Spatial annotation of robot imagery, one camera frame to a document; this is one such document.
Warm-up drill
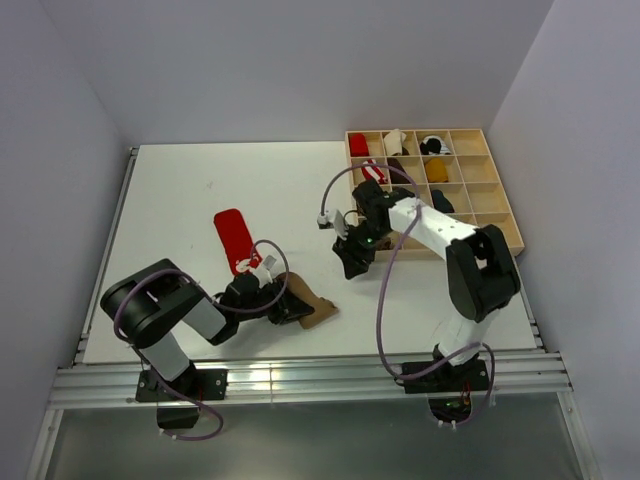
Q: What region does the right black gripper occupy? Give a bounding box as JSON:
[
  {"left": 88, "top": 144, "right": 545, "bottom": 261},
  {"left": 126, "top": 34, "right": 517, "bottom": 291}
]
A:
[{"left": 333, "top": 219, "right": 391, "bottom": 280}]

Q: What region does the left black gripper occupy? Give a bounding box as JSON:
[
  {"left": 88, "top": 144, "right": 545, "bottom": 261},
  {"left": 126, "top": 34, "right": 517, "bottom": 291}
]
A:
[{"left": 236, "top": 278, "right": 313, "bottom": 326}]

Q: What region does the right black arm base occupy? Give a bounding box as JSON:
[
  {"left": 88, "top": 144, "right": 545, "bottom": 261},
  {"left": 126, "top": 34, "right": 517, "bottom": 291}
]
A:
[{"left": 396, "top": 356, "right": 495, "bottom": 426}]

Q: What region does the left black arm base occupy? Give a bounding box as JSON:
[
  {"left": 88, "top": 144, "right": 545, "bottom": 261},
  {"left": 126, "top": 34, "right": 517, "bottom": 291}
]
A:
[{"left": 135, "top": 367, "right": 228, "bottom": 433}]

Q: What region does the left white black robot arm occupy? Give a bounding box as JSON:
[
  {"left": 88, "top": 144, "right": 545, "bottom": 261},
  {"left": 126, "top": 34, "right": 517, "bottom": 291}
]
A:
[{"left": 100, "top": 259, "right": 320, "bottom": 399}]

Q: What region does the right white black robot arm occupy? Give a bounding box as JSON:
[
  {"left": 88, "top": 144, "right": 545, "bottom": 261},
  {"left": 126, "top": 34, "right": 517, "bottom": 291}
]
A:
[{"left": 317, "top": 180, "right": 521, "bottom": 390}]

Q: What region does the rolled taupe sock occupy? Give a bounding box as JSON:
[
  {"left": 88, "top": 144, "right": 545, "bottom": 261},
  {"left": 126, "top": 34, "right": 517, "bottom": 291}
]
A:
[{"left": 376, "top": 238, "right": 394, "bottom": 251}]

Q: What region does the red patterned sock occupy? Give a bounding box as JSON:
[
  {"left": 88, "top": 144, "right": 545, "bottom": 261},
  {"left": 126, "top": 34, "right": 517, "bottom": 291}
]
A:
[{"left": 213, "top": 208, "right": 262, "bottom": 276}]

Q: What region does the rolled red white striped sock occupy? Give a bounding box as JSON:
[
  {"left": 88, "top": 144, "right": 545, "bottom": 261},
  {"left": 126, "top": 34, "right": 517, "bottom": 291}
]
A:
[{"left": 361, "top": 158, "right": 387, "bottom": 185}]

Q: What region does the rolled dark brown sock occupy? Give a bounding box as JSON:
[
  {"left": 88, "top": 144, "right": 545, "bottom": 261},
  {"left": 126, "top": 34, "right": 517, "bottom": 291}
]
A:
[{"left": 387, "top": 157, "right": 413, "bottom": 185}]

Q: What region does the rolled dark teal sock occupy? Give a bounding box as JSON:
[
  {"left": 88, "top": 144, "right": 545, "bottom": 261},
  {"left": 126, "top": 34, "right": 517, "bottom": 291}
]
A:
[{"left": 431, "top": 189, "right": 455, "bottom": 214}]

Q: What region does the rolled mustard yellow sock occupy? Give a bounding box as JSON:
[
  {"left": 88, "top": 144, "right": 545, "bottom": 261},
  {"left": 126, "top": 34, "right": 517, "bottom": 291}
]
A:
[{"left": 424, "top": 158, "right": 449, "bottom": 183}]

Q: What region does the rolled cream sock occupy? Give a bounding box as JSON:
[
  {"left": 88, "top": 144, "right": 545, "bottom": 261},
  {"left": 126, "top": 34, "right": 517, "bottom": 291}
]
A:
[{"left": 383, "top": 129, "right": 406, "bottom": 156}]

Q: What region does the wooden compartment tray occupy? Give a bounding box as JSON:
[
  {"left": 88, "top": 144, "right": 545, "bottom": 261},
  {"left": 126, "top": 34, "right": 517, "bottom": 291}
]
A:
[{"left": 345, "top": 128, "right": 524, "bottom": 256}]

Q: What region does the rolled black white sock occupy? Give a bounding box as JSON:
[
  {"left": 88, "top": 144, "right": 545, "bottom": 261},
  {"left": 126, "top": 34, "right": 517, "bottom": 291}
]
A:
[{"left": 419, "top": 135, "right": 452, "bottom": 156}]

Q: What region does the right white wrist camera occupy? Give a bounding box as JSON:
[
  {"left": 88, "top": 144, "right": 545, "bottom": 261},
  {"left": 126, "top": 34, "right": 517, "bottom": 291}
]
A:
[{"left": 317, "top": 209, "right": 349, "bottom": 240}]

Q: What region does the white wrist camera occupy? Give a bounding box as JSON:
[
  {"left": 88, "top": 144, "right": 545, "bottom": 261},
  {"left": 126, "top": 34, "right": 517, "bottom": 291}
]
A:
[
  {"left": 317, "top": 209, "right": 349, "bottom": 240},
  {"left": 249, "top": 255, "right": 277, "bottom": 283}
]

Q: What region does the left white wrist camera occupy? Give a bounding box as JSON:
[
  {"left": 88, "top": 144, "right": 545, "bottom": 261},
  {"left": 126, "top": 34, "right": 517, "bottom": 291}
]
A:
[{"left": 249, "top": 255, "right": 277, "bottom": 283}]

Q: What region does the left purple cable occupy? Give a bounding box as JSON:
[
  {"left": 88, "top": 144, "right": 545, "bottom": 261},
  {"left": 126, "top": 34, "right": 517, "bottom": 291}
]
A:
[{"left": 112, "top": 238, "right": 291, "bottom": 442}]

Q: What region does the aluminium frame rail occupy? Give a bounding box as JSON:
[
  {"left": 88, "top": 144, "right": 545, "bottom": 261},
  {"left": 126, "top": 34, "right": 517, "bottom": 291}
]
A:
[{"left": 46, "top": 347, "right": 573, "bottom": 410}]

